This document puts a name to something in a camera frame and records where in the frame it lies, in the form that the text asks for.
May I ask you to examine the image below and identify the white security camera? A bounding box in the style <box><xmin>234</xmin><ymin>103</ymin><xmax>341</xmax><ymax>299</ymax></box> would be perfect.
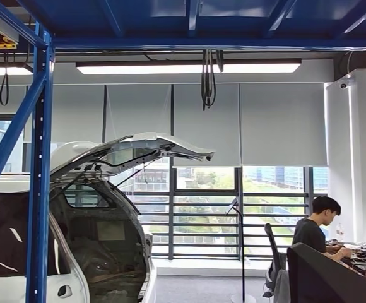
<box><xmin>338</xmin><ymin>76</ymin><xmax>355</xmax><ymax>91</ymax></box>

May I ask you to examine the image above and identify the black window railing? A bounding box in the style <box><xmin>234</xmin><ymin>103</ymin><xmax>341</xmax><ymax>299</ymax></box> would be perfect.
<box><xmin>129</xmin><ymin>191</ymin><xmax>329</xmax><ymax>257</ymax></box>

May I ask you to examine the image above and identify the long ceiling light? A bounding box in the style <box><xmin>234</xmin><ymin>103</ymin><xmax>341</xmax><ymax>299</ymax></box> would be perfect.
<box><xmin>0</xmin><ymin>66</ymin><xmax>34</xmax><ymax>77</ymax></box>
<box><xmin>76</xmin><ymin>59</ymin><xmax>302</xmax><ymax>76</ymax></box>

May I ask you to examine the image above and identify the white car tailgate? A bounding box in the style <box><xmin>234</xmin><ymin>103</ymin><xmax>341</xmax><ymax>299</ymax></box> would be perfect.
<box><xmin>48</xmin><ymin>132</ymin><xmax>215</xmax><ymax>179</ymax></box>

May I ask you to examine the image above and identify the blue metal shelf rack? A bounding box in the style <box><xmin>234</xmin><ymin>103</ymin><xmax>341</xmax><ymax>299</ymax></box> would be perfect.
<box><xmin>0</xmin><ymin>0</ymin><xmax>366</xmax><ymax>303</ymax></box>

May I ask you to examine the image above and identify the person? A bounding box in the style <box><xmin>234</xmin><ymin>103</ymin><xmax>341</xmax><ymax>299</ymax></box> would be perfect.
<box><xmin>291</xmin><ymin>196</ymin><xmax>354</xmax><ymax>263</ymax></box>

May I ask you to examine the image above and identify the black floor stand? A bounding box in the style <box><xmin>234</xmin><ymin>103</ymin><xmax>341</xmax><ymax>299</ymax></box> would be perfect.
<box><xmin>226</xmin><ymin>197</ymin><xmax>257</xmax><ymax>303</ymax></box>

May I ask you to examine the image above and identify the black window frame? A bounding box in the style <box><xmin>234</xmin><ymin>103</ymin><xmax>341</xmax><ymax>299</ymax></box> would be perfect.
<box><xmin>169</xmin><ymin>166</ymin><xmax>312</xmax><ymax>260</ymax></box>

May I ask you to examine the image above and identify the grey jacket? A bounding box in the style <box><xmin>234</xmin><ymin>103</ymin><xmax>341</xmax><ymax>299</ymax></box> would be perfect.
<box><xmin>272</xmin><ymin>268</ymin><xmax>293</xmax><ymax>303</ymax></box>

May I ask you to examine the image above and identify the black office chair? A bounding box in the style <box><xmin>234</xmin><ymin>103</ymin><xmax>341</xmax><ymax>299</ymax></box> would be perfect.
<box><xmin>263</xmin><ymin>222</ymin><xmax>293</xmax><ymax>303</ymax></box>

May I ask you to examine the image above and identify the grey roller blind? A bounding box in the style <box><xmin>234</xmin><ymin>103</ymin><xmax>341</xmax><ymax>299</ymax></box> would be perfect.
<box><xmin>23</xmin><ymin>85</ymin><xmax>104</xmax><ymax>145</ymax></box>
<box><xmin>241</xmin><ymin>83</ymin><xmax>327</xmax><ymax>167</ymax></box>
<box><xmin>106</xmin><ymin>85</ymin><xmax>172</xmax><ymax>145</ymax></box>
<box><xmin>174</xmin><ymin>83</ymin><xmax>241</xmax><ymax>167</ymax></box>

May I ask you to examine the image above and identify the white car body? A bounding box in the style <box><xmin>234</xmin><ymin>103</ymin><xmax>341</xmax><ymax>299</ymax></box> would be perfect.
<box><xmin>0</xmin><ymin>140</ymin><xmax>158</xmax><ymax>303</ymax></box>

